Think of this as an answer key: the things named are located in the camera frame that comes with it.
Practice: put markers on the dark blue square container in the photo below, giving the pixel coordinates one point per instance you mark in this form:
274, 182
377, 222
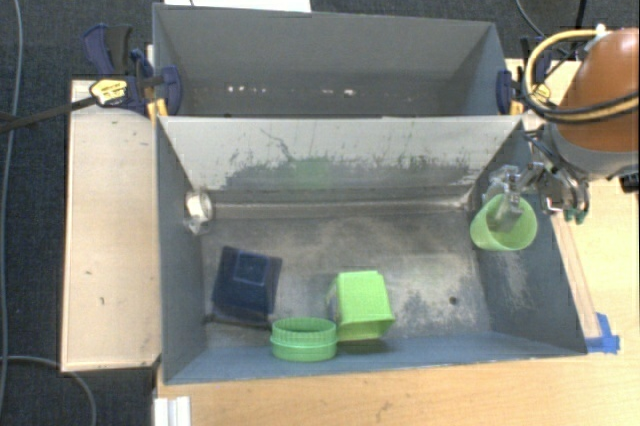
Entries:
245, 286

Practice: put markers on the green round ribbed lid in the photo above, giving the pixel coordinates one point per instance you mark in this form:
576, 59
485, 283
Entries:
303, 346

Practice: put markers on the clear glass jar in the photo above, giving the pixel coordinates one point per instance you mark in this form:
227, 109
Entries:
199, 209

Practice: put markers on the grey metal bin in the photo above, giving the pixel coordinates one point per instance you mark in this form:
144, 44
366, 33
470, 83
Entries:
350, 244

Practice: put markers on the light green plastic cup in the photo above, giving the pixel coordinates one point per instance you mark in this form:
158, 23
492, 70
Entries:
522, 234

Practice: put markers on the light green square container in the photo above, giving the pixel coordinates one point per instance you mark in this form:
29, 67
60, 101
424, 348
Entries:
362, 304

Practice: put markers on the pale wood flat board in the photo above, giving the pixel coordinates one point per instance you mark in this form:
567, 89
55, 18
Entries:
110, 234

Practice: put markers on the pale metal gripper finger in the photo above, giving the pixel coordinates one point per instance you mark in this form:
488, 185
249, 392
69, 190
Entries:
507, 214
496, 181

